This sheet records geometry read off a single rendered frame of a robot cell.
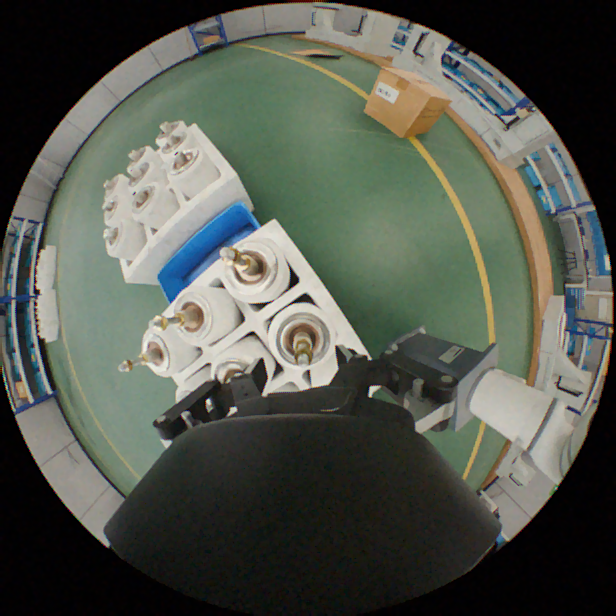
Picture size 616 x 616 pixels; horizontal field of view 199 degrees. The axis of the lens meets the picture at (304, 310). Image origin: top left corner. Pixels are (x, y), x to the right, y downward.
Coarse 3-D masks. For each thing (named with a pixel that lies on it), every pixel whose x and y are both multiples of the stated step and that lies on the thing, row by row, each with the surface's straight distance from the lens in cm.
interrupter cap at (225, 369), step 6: (228, 360) 27; (234, 360) 26; (240, 360) 26; (216, 366) 28; (222, 366) 28; (228, 366) 27; (234, 366) 27; (240, 366) 27; (216, 372) 29; (222, 372) 28; (228, 372) 28; (234, 372) 28; (240, 372) 27; (222, 378) 29; (228, 378) 29
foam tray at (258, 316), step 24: (288, 240) 32; (216, 264) 35; (288, 264) 35; (312, 288) 31; (168, 312) 42; (264, 312) 31; (336, 312) 31; (240, 336) 33; (264, 336) 32; (336, 336) 33
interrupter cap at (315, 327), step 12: (300, 312) 23; (288, 324) 24; (300, 324) 24; (312, 324) 24; (324, 324) 24; (276, 336) 24; (288, 336) 24; (312, 336) 24; (324, 336) 24; (276, 348) 24; (288, 348) 24; (312, 348) 24; (324, 348) 24; (288, 360) 25; (312, 360) 25
